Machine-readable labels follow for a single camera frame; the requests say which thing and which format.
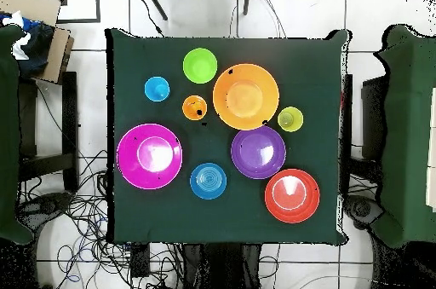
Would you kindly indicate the dark green table cloth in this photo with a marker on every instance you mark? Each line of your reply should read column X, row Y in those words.
column 306, row 81

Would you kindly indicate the orange plastic cup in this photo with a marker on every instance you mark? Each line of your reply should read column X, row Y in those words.
column 194, row 107

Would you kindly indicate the purple plastic bowl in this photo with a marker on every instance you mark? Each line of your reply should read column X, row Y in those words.
column 258, row 152

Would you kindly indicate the large orange plastic bowl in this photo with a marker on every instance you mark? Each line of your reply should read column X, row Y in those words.
column 246, row 96

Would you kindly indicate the pale yellow-green plastic cup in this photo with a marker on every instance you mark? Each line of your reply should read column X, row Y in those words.
column 290, row 119

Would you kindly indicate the green cloth covered table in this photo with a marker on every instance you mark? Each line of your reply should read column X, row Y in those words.
column 408, row 132
column 8, row 132

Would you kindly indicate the large pink plastic bowl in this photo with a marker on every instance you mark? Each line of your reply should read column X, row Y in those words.
column 149, row 156

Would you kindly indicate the brown cardboard box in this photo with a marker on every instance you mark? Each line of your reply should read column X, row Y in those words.
column 34, row 6

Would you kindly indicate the red plastic bowl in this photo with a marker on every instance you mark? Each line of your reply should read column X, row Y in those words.
column 292, row 196

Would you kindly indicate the black power strip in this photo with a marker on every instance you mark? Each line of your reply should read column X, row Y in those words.
column 140, row 261

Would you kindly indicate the small green plastic bowl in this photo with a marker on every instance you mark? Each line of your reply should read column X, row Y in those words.
column 200, row 65

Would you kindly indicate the black metal frame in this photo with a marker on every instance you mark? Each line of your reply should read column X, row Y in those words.
column 97, row 2

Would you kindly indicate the blue plastic cup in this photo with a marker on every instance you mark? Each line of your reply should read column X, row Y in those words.
column 157, row 89

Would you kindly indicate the small blue plastic bowl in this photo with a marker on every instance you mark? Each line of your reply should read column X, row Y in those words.
column 208, row 181

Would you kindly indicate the blue and white clothes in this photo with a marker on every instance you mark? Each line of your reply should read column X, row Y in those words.
column 34, row 50

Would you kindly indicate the black wooden stool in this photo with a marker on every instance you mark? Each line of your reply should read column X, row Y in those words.
column 69, row 115

